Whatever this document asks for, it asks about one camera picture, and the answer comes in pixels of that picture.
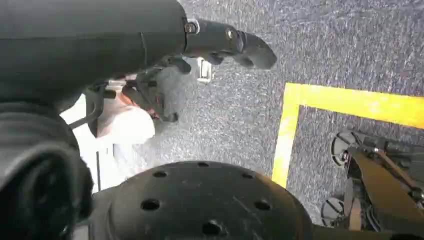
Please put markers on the black robot leg and foot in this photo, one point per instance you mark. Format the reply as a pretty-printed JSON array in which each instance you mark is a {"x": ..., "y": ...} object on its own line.
[{"x": 381, "y": 185}]

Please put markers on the black round plate with holes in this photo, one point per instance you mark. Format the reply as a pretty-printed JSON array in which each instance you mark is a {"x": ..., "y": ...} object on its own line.
[{"x": 202, "y": 202}]

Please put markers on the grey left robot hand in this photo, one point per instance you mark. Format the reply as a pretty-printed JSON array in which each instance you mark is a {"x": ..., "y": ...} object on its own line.
[{"x": 82, "y": 43}]

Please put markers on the ribbed grey left arm sleeve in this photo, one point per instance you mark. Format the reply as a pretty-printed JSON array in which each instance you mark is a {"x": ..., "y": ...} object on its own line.
[{"x": 36, "y": 172}]

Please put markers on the yellow tape line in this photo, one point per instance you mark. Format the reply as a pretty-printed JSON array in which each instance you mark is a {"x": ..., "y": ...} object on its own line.
[{"x": 291, "y": 126}]

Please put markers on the white pale object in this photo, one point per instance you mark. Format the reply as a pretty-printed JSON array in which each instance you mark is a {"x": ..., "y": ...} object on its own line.
[{"x": 122, "y": 127}]

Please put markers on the small white metal bracket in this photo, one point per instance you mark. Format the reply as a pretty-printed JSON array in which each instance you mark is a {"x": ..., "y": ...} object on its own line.
[{"x": 205, "y": 71}]

